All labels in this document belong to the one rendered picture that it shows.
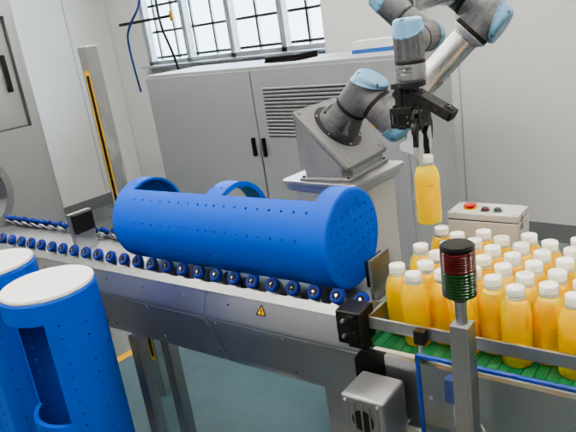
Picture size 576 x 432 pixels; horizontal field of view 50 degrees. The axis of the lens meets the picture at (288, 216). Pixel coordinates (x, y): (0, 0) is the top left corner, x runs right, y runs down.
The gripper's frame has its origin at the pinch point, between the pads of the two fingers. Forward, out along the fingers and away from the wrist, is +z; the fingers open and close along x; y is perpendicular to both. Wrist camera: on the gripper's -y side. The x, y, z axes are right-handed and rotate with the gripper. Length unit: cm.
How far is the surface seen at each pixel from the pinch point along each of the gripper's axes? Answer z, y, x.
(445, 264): 6, -25, 49
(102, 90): -21, 158, -24
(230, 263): 28, 55, 22
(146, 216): 15, 88, 23
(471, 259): 6, -30, 47
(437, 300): 27.5, -11.8, 24.0
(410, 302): 27.3, -6.4, 27.4
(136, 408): 130, 164, -6
